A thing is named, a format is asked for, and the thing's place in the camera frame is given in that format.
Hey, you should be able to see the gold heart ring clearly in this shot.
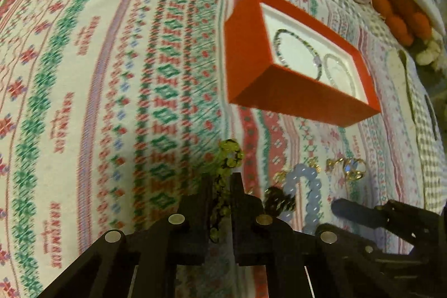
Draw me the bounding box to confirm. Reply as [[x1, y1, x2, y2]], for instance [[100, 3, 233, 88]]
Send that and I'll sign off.
[[326, 156, 368, 182]]

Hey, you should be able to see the pale blue beaded bracelet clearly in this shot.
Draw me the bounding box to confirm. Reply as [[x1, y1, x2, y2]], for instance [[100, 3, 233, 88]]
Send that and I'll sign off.
[[280, 163, 324, 236]]

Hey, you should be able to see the yellow-green beaded bracelet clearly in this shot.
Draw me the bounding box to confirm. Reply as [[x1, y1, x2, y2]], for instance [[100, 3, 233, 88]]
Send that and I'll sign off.
[[205, 138, 246, 243]]

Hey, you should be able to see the red jewelry box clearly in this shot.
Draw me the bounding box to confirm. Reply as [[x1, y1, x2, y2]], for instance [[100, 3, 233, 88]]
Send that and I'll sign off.
[[224, 0, 381, 127]]

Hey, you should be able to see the small gold earring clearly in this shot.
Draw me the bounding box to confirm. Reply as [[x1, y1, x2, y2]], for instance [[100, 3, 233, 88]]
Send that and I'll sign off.
[[274, 170, 287, 185]]

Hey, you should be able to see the patterned knit bedspread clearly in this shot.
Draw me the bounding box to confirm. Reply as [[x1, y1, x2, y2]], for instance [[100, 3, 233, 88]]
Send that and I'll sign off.
[[0, 0, 431, 298]]

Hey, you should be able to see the orange plush toy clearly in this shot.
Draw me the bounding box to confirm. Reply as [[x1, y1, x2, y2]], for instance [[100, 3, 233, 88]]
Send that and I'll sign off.
[[372, 0, 432, 47]]

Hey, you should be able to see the clear beaded bracelet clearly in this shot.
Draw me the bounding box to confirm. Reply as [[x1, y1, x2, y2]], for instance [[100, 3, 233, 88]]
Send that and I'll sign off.
[[323, 53, 358, 98]]

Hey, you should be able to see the dark beaded bracelet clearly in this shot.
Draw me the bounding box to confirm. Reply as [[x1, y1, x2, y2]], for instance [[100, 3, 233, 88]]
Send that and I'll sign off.
[[273, 28, 324, 82]]

